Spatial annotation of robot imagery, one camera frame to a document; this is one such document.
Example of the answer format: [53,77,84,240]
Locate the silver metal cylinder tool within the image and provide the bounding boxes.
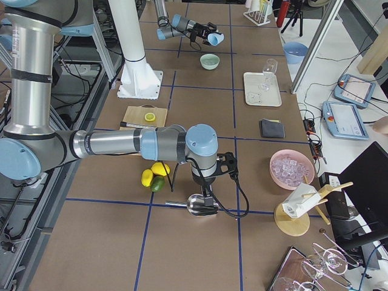
[120,121,142,128]

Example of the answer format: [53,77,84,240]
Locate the clear wine glass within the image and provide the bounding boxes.
[259,58,278,92]

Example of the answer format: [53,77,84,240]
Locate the blue teach pendant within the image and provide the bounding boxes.
[322,101,369,140]
[334,73,376,109]

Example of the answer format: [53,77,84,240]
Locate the aluminium frame post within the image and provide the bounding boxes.
[290,0,344,94]

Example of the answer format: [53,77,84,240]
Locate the red bottle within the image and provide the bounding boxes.
[276,0,290,28]

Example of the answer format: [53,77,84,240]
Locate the blue bowl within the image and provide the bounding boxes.
[283,42,309,64]

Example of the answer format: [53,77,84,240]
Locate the dark grey folded cloth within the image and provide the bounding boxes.
[259,119,286,138]

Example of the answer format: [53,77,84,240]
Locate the hanging wine glasses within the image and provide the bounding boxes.
[268,240,359,290]

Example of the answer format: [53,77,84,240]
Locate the cream bear tray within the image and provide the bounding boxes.
[243,72,282,107]

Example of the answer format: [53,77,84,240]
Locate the lemon slice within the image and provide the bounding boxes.
[144,112,156,122]

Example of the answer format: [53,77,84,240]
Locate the clear ice cubes pile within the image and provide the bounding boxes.
[270,154,314,188]

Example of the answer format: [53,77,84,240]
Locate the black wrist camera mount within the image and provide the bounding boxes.
[216,152,238,176]

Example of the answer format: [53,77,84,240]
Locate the black tripod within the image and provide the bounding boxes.
[280,0,304,37]

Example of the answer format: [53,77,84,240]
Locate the black monitor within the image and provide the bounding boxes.
[319,141,387,250]

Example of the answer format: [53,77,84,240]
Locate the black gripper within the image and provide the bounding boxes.
[190,22,216,45]
[192,174,216,207]

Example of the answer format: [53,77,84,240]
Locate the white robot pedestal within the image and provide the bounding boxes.
[109,0,163,100]

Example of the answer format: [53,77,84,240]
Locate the white rack with cups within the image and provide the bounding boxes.
[243,0,273,27]

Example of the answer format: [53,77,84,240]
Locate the round wooden stand base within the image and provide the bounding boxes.
[274,204,310,237]

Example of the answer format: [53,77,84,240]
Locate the wooden cutting board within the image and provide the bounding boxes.
[119,105,167,130]

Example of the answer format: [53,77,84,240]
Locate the mint green bowl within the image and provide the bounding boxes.
[199,53,220,70]

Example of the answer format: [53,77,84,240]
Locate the light blue cup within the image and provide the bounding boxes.
[207,32,224,46]

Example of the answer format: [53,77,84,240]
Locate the yellow lemon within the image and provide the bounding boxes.
[141,169,154,187]
[151,162,170,176]

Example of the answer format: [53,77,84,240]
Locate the green lime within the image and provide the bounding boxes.
[150,176,165,192]

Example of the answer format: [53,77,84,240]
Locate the metal ice scoop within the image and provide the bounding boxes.
[165,194,219,216]

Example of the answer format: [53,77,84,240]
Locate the pink bowl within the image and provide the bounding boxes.
[269,149,315,190]

